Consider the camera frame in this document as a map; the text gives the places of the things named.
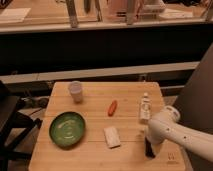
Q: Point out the black stand left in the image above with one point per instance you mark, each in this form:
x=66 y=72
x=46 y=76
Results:
x=10 y=118

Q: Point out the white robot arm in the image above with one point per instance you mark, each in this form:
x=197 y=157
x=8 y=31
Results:
x=164 y=125

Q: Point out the green ceramic bowl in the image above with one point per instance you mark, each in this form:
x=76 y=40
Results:
x=67 y=129

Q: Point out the grey chair right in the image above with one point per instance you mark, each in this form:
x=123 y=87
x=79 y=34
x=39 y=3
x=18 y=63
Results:
x=195 y=101

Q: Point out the white squeeze tube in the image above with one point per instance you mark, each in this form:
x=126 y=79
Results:
x=145 y=108

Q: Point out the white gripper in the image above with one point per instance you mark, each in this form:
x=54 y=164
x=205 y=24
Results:
x=149 y=146

